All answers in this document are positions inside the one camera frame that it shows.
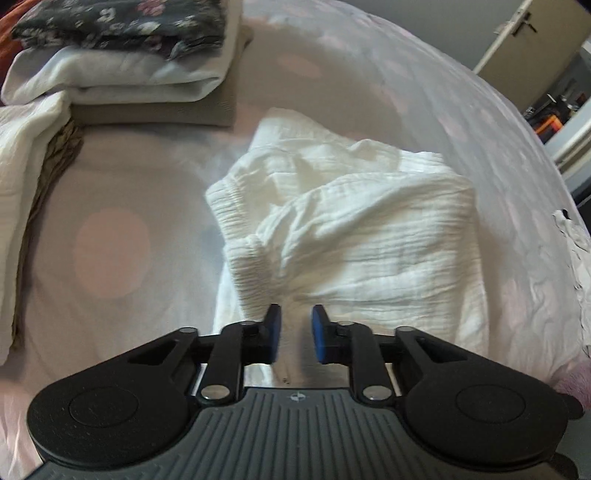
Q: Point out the white crinkled muslin garment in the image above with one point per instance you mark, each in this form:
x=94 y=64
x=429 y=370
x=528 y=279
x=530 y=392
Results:
x=375 y=234

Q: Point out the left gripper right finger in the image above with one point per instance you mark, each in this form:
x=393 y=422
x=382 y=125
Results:
x=354 y=346

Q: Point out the dark floral folded garment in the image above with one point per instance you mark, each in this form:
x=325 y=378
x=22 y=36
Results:
x=169 y=28

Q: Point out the rust red folded garment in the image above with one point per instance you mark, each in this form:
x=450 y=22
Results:
x=11 y=13

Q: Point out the white folded sweatshirt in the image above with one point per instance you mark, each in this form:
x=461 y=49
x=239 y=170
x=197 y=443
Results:
x=94 y=77

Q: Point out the beige bedroom door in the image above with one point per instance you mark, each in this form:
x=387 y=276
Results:
x=523 y=68

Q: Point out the folded white muslin garment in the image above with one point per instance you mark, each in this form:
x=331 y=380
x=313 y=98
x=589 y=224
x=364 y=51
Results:
x=26 y=131

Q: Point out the orange chair in hallway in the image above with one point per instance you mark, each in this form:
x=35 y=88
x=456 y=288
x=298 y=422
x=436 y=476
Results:
x=549 y=126

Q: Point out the black door handle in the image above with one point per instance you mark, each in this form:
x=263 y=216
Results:
x=524 y=23

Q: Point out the beige folded garment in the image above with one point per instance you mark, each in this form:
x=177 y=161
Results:
x=217 y=109

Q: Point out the white smooth shirt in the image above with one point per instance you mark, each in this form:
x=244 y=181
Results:
x=577 y=258

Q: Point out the purple fuzzy sleeve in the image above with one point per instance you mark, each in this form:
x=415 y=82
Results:
x=577 y=383

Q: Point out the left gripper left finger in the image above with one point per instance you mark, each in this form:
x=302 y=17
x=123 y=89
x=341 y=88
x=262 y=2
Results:
x=227 y=354

